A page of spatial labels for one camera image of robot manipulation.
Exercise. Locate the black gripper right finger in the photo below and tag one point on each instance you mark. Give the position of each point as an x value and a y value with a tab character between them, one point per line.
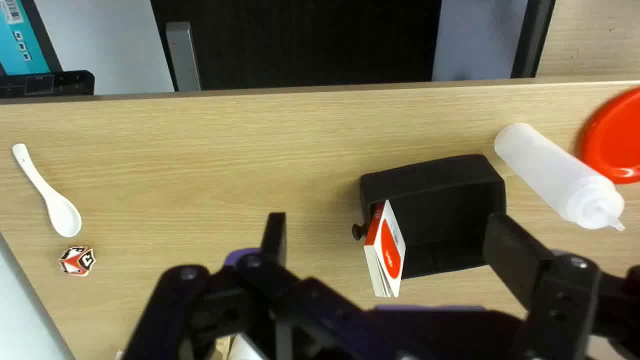
514	254

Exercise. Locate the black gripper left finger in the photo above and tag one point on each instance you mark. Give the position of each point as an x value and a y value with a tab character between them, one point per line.
272	244

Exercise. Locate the orange and white book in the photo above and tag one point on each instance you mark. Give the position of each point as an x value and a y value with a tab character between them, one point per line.
384	253

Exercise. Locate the black box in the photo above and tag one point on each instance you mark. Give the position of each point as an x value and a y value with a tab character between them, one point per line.
440	208

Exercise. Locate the white squeeze bottle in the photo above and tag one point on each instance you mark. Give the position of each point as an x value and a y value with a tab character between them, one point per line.
567	184

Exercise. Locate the orange plate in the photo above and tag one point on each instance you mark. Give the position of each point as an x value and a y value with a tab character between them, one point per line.
611	139

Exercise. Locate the white ceramic spoon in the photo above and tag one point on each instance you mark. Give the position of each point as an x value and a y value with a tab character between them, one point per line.
65	217

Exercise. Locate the dark monitor with blue screen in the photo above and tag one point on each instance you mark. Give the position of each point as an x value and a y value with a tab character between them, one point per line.
29	64

